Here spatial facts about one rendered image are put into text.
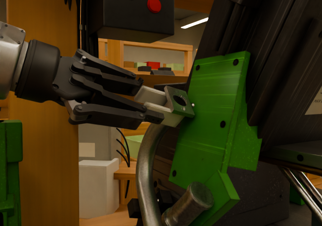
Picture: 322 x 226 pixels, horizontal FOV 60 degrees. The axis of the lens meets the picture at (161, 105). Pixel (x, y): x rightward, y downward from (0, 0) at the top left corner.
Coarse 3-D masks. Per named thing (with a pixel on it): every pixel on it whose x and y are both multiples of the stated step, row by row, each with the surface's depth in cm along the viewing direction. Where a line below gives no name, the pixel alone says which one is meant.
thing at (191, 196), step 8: (192, 184) 36; (200, 184) 36; (192, 192) 35; (200, 192) 35; (208, 192) 36; (184, 200) 35; (192, 200) 34; (200, 200) 34; (208, 200) 35; (168, 208) 39; (176, 208) 36; (184, 208) 35; (192, 208) 35; (200, 208) 34; (208, 208) 34; (168, 216) 38; (176, 216) 36; (184, 216) 36; (192, 216) 35; (168, 224) 37; (176, 224) 37; (184, 224) 36
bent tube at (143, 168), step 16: (176, 96) 45; (176, 112) 42; (192, 112) 43; (160, 128) 46; (144, 144) 48; (144, 160) 48; (144, 176) 47; (144, 192) 45; (144, 208) 43; (144, 224) 42; (160, 224) 41
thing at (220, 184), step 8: (216, 176) 36; (224, 176) 36; (208, 184) 37; (216, 184) 36; (224, 184) 35; (232, 184) 36; (216, 192) 36; (224, 192) 35; (232, 192) 35; (216, 200) 35; (224, 200) 34; (232, 200) 34; (216, 208) 35; (224, 208) 35; (200, 216) 37; (208, 216) 36; (216, 216) 36; (192, 224) 38; (200, 224) 37; (208, 224) 37
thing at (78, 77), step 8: (72, 80) 35; (80, 80) 35; (88, 80) 37; (88, 88) 36; (96, 88) 36; (96, 96) 37; (104, 96) 37; (112, 96) 38; (120, 96) 39; (104, 104) 38; (112, 104) 38; (120, 104) 38; (128, 104) 38; (136, 104) 39; (144, 112) 40
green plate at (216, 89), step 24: (216, 72) 42; (240, 72) 38; (192, 96) 46; (216, 96) 41; (240, 96) 38; (192, 120) 44; (216, 120) 40; (240, 120) 40; (192, 144) 43; (216, 144) 38; (240, 144) 40; (192, 168) 41; (216, 168) 37; (240, 168) 40
